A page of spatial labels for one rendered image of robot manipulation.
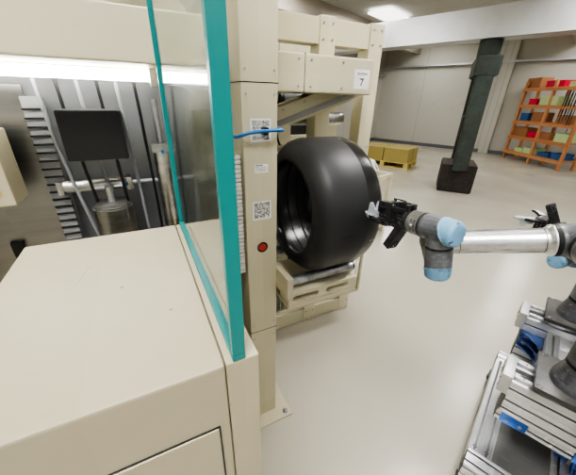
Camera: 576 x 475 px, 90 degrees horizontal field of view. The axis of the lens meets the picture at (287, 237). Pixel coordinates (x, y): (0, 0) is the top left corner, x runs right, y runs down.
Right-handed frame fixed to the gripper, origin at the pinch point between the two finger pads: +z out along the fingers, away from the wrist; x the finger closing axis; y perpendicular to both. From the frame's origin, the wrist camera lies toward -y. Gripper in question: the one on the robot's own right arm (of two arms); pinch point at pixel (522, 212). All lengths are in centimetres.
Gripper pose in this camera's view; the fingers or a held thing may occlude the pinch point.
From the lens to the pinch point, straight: 209.9
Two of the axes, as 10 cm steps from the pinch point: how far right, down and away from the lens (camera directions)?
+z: -3.7, -4.1, 8.3
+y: 1.0, 8.7, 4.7
